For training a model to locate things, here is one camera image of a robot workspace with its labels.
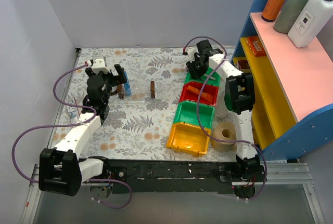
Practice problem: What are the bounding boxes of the clear glass cup brown band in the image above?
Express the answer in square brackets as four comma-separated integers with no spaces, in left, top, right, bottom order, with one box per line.
[110,85,120,96]

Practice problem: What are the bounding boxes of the blue toothpaste tube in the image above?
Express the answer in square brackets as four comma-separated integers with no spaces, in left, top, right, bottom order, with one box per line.
[123,72,132,96]

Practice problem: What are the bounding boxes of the clear glass tray brown handles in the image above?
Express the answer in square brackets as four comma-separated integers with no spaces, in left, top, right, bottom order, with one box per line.
[117,81,156,102]

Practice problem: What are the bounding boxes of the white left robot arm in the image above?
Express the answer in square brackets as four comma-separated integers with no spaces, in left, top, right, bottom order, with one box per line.
[39,59,127,196]

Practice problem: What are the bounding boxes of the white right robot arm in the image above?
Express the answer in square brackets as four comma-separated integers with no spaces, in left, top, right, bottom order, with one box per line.
[183,39,261,181]

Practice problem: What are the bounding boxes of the packaged toothbrush on table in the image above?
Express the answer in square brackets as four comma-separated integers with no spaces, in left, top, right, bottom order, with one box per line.
[65,97,80,124]

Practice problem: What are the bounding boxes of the orange toothpaste tube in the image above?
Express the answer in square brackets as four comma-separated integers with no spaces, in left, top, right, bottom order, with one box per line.
[187,85,213,103]

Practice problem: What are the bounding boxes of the green plastic bin far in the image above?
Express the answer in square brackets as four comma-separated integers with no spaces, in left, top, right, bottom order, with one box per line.
[184,69,221,87]

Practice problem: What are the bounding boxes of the green plastic bin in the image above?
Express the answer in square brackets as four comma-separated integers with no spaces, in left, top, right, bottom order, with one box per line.
[184,69,221,87]
[173,101,215,129]

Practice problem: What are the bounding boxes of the red plastic bin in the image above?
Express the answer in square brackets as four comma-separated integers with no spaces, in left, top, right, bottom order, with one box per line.
[179,82,219,106]

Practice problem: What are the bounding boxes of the green plastic bin near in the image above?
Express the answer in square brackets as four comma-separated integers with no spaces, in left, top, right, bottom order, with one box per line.
[173,101,215,129]

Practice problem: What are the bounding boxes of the red white small box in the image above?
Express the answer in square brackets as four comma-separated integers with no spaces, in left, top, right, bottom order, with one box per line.
[236,60,251,73]

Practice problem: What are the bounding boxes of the clear plastic cup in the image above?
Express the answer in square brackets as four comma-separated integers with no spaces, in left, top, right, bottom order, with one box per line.
[215,90,229,117]

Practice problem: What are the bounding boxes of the orange soap box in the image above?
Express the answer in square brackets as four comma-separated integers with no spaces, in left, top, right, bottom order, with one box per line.
[246,36,266,57]

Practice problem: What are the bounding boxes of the toilet paper roll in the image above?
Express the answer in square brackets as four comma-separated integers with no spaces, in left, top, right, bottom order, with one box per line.
[211,122,236,153]

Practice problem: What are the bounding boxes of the yellow plastic bin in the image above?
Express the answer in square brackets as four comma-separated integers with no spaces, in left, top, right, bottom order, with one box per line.
[166,123,210,157]

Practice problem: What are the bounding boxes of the blue shelf unit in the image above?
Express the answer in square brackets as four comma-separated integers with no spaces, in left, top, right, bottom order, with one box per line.
[233,0,332,161]

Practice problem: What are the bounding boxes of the grey pump bottle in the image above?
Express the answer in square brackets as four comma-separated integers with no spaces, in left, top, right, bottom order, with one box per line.
[273,0,309,34]

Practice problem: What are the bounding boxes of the white square bottle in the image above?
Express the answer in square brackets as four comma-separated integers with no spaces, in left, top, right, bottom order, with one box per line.
[288,0,332,48]

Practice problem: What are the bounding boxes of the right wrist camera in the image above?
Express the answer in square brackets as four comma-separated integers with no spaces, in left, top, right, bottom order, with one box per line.
[183,47,197,61]

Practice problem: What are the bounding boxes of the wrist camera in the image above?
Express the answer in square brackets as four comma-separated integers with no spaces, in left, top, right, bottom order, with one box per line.
[183,47,197,61]
[86,56,110,74]

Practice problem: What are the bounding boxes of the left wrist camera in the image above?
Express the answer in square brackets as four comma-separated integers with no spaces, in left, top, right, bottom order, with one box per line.
[86,56,110,74]

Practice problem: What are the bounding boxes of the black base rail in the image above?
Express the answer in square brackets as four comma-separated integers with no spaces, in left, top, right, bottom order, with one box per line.
[80,157,267,196]

